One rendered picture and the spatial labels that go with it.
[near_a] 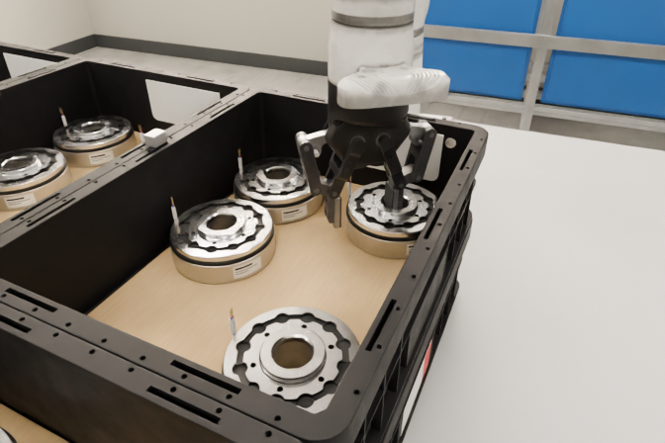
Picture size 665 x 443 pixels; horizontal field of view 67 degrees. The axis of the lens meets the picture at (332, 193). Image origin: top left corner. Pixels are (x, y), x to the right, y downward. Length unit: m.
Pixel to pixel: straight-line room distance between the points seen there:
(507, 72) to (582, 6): 0.37
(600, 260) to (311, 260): 0.45
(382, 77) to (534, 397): 0.37
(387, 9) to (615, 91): 2.05
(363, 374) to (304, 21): 3.32
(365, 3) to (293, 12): 3.15
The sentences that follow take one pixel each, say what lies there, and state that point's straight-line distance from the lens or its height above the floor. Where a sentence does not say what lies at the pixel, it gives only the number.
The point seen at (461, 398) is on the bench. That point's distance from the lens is 0.58.
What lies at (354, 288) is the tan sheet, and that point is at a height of 0.83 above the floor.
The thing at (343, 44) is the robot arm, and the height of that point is 1.04.
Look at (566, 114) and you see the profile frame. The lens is 2.43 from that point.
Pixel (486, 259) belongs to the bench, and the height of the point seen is 0.70.
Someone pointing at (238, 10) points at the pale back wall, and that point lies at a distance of 3.75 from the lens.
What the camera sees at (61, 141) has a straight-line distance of 0.76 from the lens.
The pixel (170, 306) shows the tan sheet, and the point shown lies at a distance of 0.48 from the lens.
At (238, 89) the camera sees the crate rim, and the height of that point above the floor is 0.93.
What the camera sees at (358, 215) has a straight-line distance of 0.52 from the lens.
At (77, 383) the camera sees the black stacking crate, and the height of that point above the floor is 0.91.
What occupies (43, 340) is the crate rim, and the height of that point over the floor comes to 0.93.
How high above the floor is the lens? 1.16
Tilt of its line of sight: 32 degrees down
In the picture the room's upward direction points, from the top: straight up
